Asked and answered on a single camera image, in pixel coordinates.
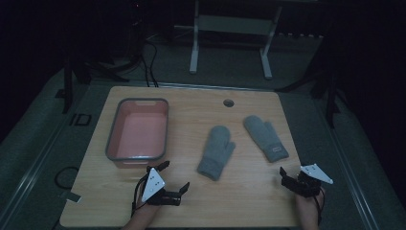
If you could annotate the person's right hand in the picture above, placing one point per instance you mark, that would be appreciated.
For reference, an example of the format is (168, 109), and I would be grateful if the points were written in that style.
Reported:
(307, 208)

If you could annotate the white metal stand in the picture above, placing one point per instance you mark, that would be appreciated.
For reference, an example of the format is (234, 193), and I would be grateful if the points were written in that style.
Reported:
(234, 25)

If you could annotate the person's left hand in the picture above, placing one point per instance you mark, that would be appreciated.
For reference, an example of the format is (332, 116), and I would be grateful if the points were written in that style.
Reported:
(143, 211)

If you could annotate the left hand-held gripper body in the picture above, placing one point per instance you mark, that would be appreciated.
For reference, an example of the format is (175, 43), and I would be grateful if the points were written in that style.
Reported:
(153, 185)

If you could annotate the grey mitten with label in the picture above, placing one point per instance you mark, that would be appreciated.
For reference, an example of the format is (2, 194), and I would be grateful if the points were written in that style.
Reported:
(265, 137)

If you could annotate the black metal stand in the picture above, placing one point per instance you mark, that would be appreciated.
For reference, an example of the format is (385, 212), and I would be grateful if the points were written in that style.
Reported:
(328, 89)

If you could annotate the grey tape piece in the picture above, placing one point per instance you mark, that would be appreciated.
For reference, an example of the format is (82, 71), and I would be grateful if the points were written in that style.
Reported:
(71, 196)

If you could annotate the pink basin with grey rim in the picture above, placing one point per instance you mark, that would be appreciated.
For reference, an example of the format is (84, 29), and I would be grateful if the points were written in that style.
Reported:
(140, 134)

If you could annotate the black tripod stand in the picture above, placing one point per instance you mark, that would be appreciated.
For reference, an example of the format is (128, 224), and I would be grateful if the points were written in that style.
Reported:
(83, 68)

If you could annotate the plain grey mitten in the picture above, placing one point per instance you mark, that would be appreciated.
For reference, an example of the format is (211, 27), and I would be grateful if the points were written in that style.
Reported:
(217, 150)

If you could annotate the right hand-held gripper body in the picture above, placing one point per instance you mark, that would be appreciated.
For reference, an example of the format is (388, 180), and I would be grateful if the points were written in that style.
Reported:
(308, 185)

